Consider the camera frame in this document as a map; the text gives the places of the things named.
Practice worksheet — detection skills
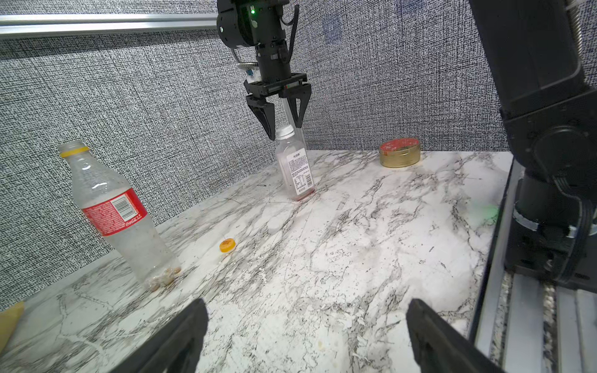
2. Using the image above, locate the yellow bottle cap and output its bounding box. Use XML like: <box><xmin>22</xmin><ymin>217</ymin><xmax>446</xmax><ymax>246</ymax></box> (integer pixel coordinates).
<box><xmin>219</xmin><ymin>239</ymin><xmax>236</xmax><ymax>253</ymax></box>

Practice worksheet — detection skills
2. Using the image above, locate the clear bottle red label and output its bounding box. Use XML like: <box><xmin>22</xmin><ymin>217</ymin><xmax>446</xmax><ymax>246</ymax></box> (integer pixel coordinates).
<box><xmin>58</xmin><ymin>140</ymin><xmax>181</xmax><ymax>292</ymax></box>

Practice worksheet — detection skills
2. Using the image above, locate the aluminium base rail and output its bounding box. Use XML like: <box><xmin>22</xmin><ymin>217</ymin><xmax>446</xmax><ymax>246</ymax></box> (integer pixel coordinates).
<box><xmin>469</xmin><ymin>162</ymin><xmax>596</xmax><ymax>372</ymax></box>

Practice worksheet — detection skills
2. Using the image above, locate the white bottle cap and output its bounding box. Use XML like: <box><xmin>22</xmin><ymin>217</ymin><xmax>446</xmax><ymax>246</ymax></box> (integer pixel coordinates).
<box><xmin>275</xmin><ymin>124</ymin><xmax>295</xmax><ymax>140</ymax></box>

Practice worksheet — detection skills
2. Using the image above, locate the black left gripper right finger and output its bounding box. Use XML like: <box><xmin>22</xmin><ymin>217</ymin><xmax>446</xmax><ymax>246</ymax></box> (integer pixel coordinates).
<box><xmin>407</xmin><ymin>298</ymin><xmax>502</xmax><ymax>373</ymax></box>

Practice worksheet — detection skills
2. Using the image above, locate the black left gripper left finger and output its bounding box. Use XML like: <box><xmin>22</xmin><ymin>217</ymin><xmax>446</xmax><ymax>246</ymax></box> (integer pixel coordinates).
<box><xmin>112</xmin><ymin>298</ymin><xmax>209</xmax><ymax>372</ymax></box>

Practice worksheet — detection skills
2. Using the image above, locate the clear bottle purple label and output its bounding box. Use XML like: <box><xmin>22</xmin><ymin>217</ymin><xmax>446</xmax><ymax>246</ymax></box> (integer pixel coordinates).
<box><xmin>275</xmin><ymin>131</ymin><xmax>315</xmax><ymax>201</ymax></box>

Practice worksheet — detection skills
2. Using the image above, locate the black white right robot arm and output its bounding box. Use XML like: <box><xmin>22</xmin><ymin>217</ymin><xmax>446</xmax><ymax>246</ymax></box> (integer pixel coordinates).
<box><xmin>216</xmin><ymin>1</ymin><xmax>312</xmax><ymax>141</ymax></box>

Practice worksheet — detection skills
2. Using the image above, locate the round gold tin red lid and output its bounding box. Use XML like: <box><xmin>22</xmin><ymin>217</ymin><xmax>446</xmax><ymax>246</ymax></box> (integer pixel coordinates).
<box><xmin>379</xmin><ymin>138</ymin><xmax>421</xmax><ymax>168</ymax></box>

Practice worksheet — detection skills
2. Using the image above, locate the yellow green chips bag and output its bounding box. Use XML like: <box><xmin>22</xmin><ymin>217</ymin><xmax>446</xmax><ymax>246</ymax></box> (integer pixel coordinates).
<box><xmin>0</xmin><ymin>302</ymin><xmax>25</xmax><ymax>351</ymax></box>

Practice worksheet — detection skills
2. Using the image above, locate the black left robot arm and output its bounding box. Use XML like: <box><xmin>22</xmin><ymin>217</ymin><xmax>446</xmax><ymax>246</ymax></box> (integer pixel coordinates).
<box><xmin>407</xmin><ymin>1</ymin><xmax>596</xmax><ymax>372</ymax></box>

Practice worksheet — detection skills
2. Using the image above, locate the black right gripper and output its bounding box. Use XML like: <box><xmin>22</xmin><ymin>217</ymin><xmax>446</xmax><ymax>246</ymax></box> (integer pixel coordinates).
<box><xmin>244</xmin><ymin>40</ymin><xmax>312</xmax><ymax>141</ymax></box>

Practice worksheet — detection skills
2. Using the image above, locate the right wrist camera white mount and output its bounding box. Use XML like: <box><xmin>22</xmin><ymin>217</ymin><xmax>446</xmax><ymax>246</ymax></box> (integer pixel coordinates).
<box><xmin>237</xmin><ymin>62</ymin><xmax>261</xmax><ymax>82</ymax></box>

